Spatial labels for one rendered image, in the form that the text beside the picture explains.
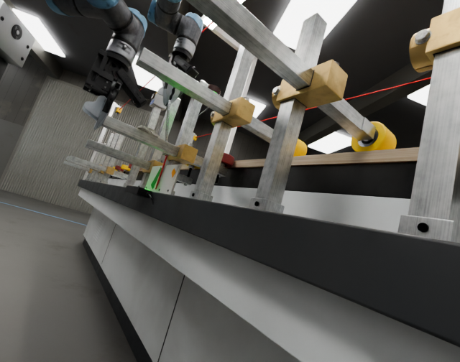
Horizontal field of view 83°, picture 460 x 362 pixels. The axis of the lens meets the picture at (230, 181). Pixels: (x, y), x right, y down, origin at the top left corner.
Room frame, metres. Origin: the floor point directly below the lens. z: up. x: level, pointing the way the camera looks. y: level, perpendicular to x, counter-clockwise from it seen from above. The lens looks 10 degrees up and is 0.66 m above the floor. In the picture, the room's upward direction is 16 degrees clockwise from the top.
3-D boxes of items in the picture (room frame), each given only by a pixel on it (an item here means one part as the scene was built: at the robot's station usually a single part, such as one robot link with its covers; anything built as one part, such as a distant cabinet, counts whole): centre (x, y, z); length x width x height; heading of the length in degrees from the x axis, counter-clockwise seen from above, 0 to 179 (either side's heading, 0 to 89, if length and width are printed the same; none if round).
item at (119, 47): (0.70, 0.41, 1.04); 0.08 x 0.08 x 0.05
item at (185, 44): (0.89, 0.31, 1.24); 0.08 x 0.08 x 0.05
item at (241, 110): (0.66, 0.05, 0.94); 0.13 x 0.06 x 0.05; 33
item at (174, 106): (1.10, 0.34, 0.90); 0.03 x 0.03 x 0.48; 33
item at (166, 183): (0.90, 0.24, 0.75); 0.26 x 0.01 x 0.10; 33
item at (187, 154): (0.87, 0.18, 0.85); 0.13 x 0.06 x 0.05; 33
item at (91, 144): (1.04, 0.35, 0.80); 0.43 x 0.03 x 0.04; 123
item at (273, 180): (0.47, -0.08, 0.88); 0.03 x 0.03 x 0.48; 33
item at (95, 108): (0.69, 0.41, 0.86); 0.06 x 0.03 x 0.09; 124
